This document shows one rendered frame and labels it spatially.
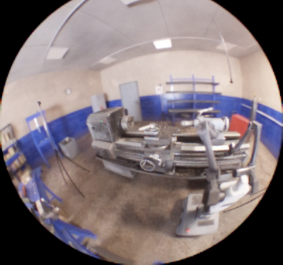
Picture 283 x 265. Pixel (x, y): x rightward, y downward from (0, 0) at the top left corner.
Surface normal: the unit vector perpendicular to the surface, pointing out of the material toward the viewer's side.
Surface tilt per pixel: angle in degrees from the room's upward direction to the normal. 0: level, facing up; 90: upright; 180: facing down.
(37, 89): 90
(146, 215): 0
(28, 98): 90
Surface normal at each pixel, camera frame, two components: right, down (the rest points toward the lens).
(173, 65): -0.36, 0.37
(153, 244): -0.13, -0.93
